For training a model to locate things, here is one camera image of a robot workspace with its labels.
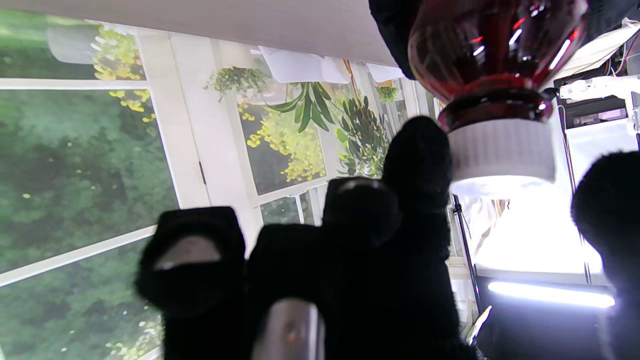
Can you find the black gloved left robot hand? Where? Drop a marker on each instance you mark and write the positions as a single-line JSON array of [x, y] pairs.
[[395, 30]]

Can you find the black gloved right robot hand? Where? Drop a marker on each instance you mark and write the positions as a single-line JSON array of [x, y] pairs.
[[390, 280]]

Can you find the red translucent sample bottle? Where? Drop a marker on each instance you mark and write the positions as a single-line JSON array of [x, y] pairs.
[[490, 50]]

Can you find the white ribbed bottle cap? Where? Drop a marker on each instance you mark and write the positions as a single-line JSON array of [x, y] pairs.
[[500, 150]]

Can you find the small bush in orange pot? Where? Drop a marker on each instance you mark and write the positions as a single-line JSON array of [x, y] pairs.
[[387, 93]]

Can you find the black stand pole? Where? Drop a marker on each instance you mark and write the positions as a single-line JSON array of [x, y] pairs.
[[465, 250]]

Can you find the white rectangular planter box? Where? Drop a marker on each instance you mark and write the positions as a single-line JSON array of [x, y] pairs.
[[305, 65]]

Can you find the tall leafy potted tree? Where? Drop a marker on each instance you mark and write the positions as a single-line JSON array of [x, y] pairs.
[[365, 135]]

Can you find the broad-leaf green plant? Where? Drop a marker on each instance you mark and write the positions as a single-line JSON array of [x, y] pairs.
[[310, 107]]

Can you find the bright ceiling light panel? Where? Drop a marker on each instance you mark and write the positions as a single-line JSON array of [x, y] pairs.
[[550, 294]]

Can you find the small flowering plant white pot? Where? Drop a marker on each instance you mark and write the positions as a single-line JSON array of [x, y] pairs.
[[237, 80]]

